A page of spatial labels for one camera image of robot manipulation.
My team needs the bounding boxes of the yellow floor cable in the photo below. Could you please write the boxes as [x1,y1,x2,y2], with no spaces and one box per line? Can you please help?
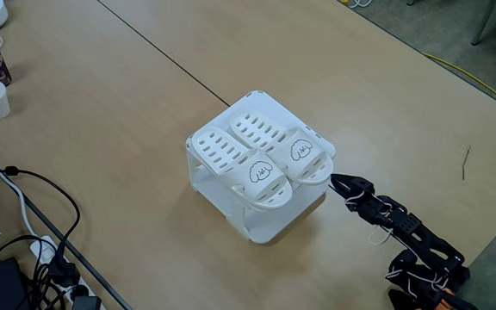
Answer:
[422,52,496,117]

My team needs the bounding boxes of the black plug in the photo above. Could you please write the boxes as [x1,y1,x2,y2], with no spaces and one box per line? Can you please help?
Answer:
[47,253,81,288]

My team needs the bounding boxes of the white slipper with dog print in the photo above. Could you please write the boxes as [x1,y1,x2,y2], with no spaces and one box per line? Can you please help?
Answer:
[190,125,295,211]
[229,110,335,186]

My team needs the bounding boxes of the black cable with ferrite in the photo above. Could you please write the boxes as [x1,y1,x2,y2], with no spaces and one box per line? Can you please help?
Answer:
[0,159,81,259]

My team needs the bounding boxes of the white plastic shoe rack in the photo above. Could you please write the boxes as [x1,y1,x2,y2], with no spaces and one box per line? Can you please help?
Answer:
[185,90,338,245]

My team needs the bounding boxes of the black plug adapter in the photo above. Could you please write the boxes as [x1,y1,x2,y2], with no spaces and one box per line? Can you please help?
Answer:
[70,284,102,310]

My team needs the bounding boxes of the white power strip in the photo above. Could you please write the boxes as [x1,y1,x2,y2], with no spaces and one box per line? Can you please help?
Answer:
[29,235,107,310]

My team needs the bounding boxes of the white and yellow cable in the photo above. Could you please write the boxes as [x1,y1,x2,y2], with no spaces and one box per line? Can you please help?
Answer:
[338,0,374,9]

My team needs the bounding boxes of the black power adapter brick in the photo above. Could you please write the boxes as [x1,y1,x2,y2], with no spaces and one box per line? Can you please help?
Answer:
[0,257,32,310]

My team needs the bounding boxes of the grey chair leg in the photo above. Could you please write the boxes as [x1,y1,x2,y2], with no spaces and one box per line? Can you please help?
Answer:
[470,0,496,47]

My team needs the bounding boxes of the white power cable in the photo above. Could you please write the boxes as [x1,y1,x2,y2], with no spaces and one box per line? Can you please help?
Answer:
[0,140,42,242]

